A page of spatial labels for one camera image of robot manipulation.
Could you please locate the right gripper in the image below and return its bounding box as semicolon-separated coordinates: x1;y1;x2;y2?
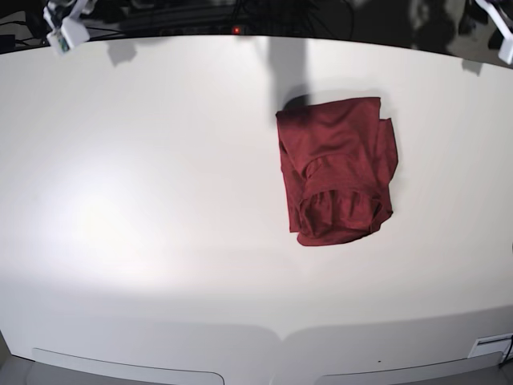
43;0;96;28

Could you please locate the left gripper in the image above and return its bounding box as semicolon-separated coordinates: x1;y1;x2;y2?
475;0;512;39

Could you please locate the dark red long-sleeve shirt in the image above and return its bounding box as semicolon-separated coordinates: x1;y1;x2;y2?
276;97;398;246

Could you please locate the black power strip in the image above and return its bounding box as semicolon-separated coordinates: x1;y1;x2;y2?
119;23;248;38

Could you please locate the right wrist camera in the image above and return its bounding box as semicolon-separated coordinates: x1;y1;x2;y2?
46;18;90;55

